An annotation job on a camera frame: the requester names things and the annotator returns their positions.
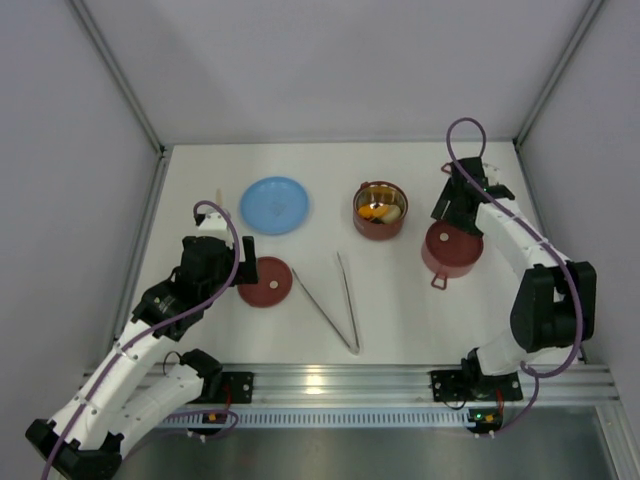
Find dark red lid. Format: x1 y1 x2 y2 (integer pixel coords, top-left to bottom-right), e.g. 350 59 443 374
237 256 293 308
421 221 484 268

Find beige round food slice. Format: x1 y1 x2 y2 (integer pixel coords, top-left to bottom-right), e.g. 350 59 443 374
379 205 402 224

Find pink lunch container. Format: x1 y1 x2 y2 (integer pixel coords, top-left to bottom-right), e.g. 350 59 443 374
422 259 478 290

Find dark red lunch container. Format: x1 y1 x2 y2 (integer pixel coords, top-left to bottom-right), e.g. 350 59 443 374
352 181 409 241

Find orange round food slice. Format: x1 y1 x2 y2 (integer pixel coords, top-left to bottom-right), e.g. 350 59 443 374
358 204 388 222

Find metal tongs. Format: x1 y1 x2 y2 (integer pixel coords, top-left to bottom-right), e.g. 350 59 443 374
291 251 362 356

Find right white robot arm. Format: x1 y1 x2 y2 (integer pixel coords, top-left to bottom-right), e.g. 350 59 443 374
432 157 597 398

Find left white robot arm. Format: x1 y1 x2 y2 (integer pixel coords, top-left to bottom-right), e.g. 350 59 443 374
25 236 258 479

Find blue plate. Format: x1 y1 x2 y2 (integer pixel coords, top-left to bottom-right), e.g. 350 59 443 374
239 176 310 235

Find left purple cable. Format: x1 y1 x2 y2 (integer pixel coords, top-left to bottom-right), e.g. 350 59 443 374
39 200 240 480

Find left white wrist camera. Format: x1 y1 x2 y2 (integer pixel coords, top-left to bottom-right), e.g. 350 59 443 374
195 211 231 243

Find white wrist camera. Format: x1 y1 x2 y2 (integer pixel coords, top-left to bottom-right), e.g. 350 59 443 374
483 163 500 186
195 211 231 243

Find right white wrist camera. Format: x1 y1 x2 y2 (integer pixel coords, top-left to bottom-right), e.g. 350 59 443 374
483 163 500 186

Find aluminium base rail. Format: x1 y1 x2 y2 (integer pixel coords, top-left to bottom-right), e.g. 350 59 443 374
153 364 619 431

